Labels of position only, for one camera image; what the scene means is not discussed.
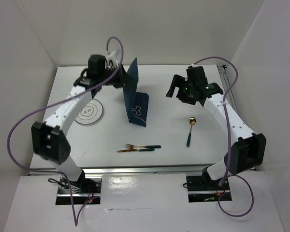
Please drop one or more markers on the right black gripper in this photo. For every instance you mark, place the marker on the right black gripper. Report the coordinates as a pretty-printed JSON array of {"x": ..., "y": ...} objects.
[{"x": 178, "y": 81}]

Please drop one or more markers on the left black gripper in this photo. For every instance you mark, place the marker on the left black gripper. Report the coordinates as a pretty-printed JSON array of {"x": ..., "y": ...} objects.
[{"x": 121, "y": 76}]

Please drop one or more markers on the dark blue cloth placemat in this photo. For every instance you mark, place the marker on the dark blue cloth placemat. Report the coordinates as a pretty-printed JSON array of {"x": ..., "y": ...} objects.
[{"x": 136, "y": 103}]

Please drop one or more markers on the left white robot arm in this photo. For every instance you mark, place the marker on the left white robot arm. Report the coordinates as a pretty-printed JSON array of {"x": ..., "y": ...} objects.
[{"x": 49, "y": 137}]

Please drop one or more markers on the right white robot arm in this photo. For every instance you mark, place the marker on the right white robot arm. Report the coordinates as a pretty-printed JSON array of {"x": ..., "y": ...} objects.
[{"x": 245, "y": 148}]

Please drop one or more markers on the white round plate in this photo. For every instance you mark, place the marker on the white round plate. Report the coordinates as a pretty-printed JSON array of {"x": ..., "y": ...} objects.
[{"x": 91, "y": 113}]

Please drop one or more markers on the gold spoon green handle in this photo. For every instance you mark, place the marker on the gold spoon green handle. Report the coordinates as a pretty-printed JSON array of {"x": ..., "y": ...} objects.
[{"x": 192, "y": 121}]

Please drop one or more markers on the aluminium frame rail right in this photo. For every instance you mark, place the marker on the aluminium frame rail right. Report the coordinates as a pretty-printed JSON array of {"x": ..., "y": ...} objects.
[{"x": 235, "y": 128}]

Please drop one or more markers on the aluminium frame rail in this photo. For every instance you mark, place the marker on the aluminium frame rail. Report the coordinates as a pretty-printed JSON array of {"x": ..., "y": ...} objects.
[
  {"x": 183, "y": 168},
  {"x": 235, "y": 128}
]

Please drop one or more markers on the gold fork green handle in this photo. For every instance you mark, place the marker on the gold fork green handle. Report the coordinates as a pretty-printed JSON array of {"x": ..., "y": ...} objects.
[{"x": 129, "y": 146}]

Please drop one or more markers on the gold knife green handle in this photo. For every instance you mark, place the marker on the gold knife green handle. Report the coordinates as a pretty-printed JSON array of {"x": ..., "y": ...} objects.
[{"x": 136, "y": 150}]

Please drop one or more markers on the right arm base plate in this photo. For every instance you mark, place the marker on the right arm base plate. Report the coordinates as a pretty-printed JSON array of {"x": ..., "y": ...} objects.
[{"x": 199, "y": 191}]

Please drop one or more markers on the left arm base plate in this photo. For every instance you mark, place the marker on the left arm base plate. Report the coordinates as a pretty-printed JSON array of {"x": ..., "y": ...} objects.
[{"x": 90, "y": 194}]

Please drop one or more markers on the aluminium frame rail front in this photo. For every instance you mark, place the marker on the aluminium frame rail front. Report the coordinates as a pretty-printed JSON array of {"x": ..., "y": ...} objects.
[{"x": 183, "y": 168}]

